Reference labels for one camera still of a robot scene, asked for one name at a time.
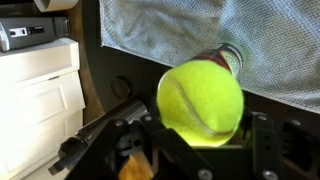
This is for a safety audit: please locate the dark red cup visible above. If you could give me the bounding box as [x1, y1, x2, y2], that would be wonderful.
[189, 42, 245, 80]

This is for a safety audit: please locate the grey appliance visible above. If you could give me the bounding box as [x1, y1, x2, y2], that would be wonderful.
[0, 16, 72, 53]

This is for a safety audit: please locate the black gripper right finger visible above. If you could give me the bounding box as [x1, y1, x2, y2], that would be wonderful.
[251, 111, 320, 180]

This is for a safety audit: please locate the white kitchen counter cabinet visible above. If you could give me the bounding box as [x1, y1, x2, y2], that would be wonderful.
[0, 37, 87, 180]

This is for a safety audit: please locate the black bottle cap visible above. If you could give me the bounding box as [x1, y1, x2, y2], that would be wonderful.
[110, 76, 132, 100]

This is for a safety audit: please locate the grey metal water bottle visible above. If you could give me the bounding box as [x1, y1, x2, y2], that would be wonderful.
[47, 97, 148, 177]

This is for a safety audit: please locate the light blue towel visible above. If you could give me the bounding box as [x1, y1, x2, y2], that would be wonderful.
[98, 0, 320, 115]

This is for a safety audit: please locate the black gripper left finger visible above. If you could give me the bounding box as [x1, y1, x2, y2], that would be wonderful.
[64, 112, 215, 180]

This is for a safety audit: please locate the yellow-green tennis ball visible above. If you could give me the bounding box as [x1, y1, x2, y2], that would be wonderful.
[156, 59, 245, 148]

